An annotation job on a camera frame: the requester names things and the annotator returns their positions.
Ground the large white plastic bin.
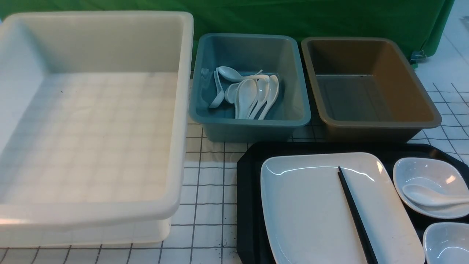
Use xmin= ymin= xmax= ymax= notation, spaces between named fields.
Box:
xmin=0 ymin=11 xmax=194 ymax=248

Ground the white spoon far right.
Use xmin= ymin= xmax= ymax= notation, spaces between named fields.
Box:
xmin=258 ymin=74 xmax=280 ymax=120

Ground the metal binder clip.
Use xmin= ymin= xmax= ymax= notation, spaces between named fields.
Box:
xmin=409 ymin=50 xmax=427 ymax=65

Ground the brown plastic bin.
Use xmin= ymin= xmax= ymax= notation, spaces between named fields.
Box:
xmin=300 ymin=37 xmax=442 ymax=142

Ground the blue plastic bin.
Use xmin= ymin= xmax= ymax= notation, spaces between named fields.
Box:
xmin=189 ymin=33 xmax=311 ymax=143

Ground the black chopsticks pair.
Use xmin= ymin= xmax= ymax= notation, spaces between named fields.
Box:
xmin=338 ymin=166 xmax=378 ymax=264

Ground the white bowl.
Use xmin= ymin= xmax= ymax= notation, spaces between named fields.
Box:
xmin=422 ymin=222 xmax=469 ymax=264
xmin=392 ymin=157 xmax=468 ymax=219

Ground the black serving tray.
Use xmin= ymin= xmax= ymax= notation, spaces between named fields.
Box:
xmin=236 ymin=142 xmax=469 ymax=264

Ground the white spoon centre pile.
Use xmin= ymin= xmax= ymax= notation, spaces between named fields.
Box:
xmin=235 ymin=79 xmax=258 ymax=119

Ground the white spoon far left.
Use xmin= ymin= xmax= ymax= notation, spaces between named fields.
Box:
xmin=209 ymin=67 xmax=224 ymax=109

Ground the white spoon top of pile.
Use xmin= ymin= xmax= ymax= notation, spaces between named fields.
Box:
xmin=217 ymin=66 xmax=269 ymax=83

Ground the white round spoon behind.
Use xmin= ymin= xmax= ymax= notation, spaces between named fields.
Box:
xmin=224 ymin=82 xmax=240 ymax=104

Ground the white ceramic soup spoon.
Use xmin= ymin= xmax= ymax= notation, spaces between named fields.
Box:
xmin=402 ymin=184 xmax=469 ymax=207

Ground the white square rice plate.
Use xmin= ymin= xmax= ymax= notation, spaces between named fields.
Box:
xmin=260 ymin=153 xmax=425 ymax=264

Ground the green backdrop cloth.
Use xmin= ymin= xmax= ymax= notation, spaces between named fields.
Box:
xmin=0 ymin=0 xmax=454 ymax=58

